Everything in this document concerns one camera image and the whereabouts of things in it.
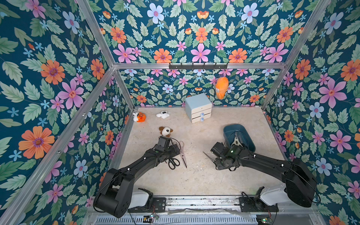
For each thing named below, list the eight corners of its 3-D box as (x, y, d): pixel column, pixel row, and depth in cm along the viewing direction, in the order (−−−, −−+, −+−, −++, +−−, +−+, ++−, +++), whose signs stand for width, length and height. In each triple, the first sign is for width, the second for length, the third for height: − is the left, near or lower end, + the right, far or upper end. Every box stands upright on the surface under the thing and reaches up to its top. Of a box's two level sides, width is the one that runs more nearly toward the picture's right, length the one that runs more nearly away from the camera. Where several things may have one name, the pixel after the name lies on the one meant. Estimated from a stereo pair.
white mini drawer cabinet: (190, 125, 110) (190, 112, 98) (182, 110, 120) (182, 97, 108) (211, 118, 114) (213, 105, 102) (202, 104, 125) (203, 91, 113)
